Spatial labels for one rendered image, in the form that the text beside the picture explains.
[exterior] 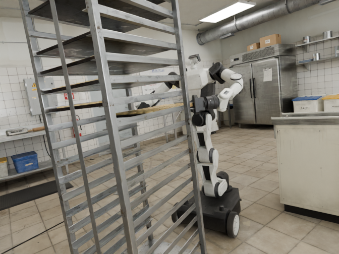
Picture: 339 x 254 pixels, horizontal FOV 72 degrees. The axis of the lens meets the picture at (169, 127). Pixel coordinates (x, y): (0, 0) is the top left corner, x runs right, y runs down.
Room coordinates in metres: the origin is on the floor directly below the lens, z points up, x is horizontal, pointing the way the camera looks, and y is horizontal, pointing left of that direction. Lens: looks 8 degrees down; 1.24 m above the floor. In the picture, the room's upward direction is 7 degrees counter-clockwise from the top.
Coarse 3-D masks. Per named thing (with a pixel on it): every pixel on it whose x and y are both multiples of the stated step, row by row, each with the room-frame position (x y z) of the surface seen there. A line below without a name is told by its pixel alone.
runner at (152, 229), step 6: (192, 192) 1.39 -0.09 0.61; (186, 198) 1.33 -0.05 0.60; (180, 204) 1.27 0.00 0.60; (174, 210) 1.21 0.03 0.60; (168, 216) 1.16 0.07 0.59; (156, 222) 1.08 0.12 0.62; (162, 222) 1.11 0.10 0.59; (150, 228) 1.03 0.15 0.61; (156, 228) 1.07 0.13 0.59; (144, 234) 1.00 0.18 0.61; (138, 240) 0.96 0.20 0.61; (126, 252) 0.91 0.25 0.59
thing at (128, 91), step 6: (126, 90) 1.65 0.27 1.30; (132, 108) 1.65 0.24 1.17; (132, 132) 1.66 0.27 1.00; (138, 144) 1.66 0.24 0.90; (138, 168) 1.65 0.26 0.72; (144, 180) 1.66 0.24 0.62; (144, 192) 1.65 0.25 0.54; (144, 204) 1.65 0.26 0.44; (150, 222) 1.66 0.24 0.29; (150, 234) 1.64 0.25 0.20
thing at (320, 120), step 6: (276, 120) 2.06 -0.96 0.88; (282, 120) 2.02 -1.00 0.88; (288, 120) 1.99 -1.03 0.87; (294, 120) 1.95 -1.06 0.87; (300, 120) 1.92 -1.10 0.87; (306, 120) 1.89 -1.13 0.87; (312, 120) 1.86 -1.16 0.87; (318, 120) 1.83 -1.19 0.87; (324, 120) 1.80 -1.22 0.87; (330, 120) 1.78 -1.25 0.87; (336, 120) 1.75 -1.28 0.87
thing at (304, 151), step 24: (288, 144) 1.99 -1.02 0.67; (312, 144) 1.86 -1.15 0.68; (336, 144) 1.74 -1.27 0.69; (288, 168) 1.99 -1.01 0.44; (312, 168) 1.86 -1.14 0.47; (336, 168) 1.75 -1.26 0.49; (288, 192) 2.00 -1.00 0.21; (312, 192) 1.87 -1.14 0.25; (336, 192) 1.75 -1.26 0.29; (312, 216) 1.90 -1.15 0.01; (336, 216) 1.78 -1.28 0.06
